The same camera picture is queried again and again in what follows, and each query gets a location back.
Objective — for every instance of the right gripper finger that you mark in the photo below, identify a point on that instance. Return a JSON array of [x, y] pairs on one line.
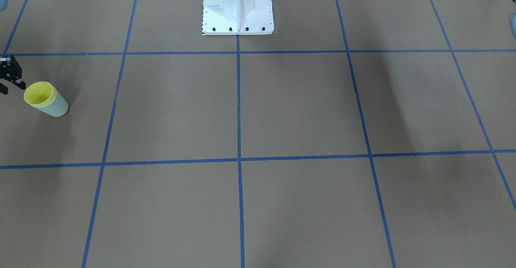
[[11, 71]]

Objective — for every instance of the yellow cup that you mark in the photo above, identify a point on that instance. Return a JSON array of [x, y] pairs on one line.
[[40, 94]]

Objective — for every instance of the green cup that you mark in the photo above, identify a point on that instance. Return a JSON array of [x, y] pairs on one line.
[[55, 106]]

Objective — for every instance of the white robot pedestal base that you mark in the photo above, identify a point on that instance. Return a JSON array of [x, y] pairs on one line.
[[237, 17]]

